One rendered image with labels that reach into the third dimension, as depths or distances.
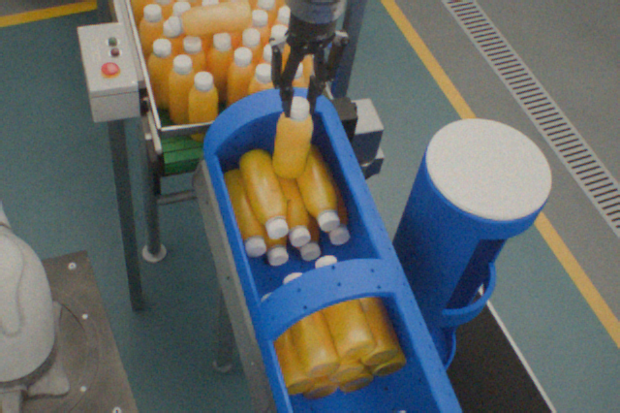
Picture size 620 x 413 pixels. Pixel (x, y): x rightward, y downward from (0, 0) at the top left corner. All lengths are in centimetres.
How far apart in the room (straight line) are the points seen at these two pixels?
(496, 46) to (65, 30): 185
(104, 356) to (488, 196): 85
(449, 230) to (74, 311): 80
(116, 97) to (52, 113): 146
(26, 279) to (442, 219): 91
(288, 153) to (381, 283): 32
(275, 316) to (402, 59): 230
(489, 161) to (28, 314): 103
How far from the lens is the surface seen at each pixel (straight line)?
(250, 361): 162
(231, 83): 187
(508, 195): 175
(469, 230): 174
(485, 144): 182
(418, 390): 147
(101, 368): 141
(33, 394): 138
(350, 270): 132
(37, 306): 124
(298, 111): 142
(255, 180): 153
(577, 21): 401
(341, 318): 135
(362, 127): 202
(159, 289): 270
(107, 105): 176
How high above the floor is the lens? 234
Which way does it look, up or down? 53 degrees down
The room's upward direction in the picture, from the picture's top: 11 degrees clockwise
